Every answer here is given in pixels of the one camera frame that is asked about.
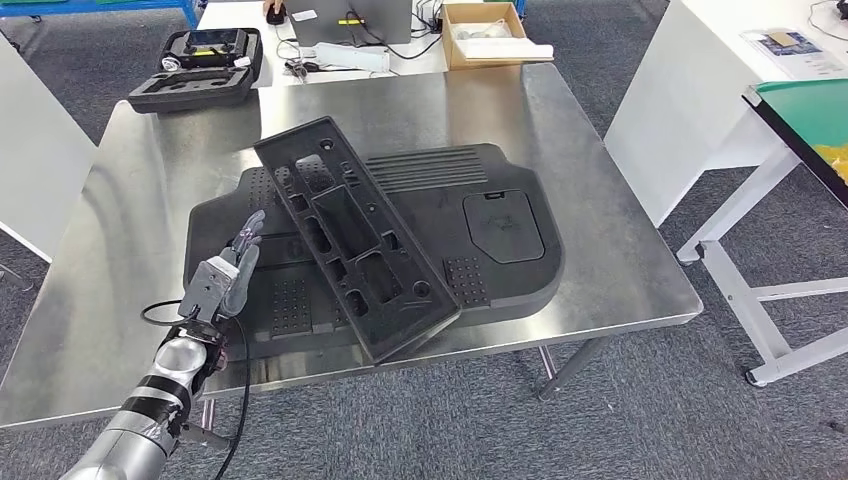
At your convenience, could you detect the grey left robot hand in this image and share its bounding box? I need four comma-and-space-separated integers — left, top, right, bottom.
217, 209, 267, 319

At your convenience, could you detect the black plastic license plate bracket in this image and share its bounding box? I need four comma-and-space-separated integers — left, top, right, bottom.
252, 116, 464, 366

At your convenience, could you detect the stainless steel workbench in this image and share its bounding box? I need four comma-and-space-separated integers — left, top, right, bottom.
0, 62, 704, 433

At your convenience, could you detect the open black foam case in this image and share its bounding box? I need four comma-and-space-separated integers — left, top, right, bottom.
127, 27, 265, 115

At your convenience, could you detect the black key bundle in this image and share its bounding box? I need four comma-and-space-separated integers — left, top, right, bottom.
284, 58, 321, 82

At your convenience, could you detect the black handheld controller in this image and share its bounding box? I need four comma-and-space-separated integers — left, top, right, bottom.
177, 29, 251, 69

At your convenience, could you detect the white panel desk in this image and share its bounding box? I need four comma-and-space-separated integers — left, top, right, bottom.
0, 33, 98, 264
603, 0, 848, 229

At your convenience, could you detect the white power strip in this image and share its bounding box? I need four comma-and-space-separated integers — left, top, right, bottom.
313, 41, 391, 75

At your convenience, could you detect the large black moulded tray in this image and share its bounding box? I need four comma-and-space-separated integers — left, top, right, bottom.
183, 142, 566, 363

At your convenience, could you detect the dark computer monitor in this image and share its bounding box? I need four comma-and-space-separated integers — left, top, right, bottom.
286, 0, 414, 48

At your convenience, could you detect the blue metal cart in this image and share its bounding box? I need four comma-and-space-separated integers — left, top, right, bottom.
0, 0, 201, 29

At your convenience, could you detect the open cardboard box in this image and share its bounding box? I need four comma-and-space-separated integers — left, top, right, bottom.
440, 1, 556, 72

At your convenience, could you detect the green topped white table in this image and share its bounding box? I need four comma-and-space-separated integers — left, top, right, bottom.
675, 78, 848, 390

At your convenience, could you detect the printed paper sheet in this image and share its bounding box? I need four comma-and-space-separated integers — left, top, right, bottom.
739, 27, 848, 81

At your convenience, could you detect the yellow crumpled object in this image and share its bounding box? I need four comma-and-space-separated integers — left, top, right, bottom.
813, 142, 848, 185

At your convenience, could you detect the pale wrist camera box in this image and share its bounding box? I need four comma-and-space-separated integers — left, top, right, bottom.
178, 258, 240, 325

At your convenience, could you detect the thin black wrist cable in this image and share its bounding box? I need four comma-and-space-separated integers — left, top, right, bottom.
140, 299, 201, 328

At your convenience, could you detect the black cable under arm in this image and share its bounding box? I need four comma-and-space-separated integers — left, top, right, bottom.
211, 316, 252, 480

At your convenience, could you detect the black monitor cable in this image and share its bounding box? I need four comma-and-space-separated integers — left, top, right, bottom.
344, 9, 444, 62

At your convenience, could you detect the thin black desk cable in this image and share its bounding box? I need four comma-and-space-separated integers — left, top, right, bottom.
806, 0, 848, 43

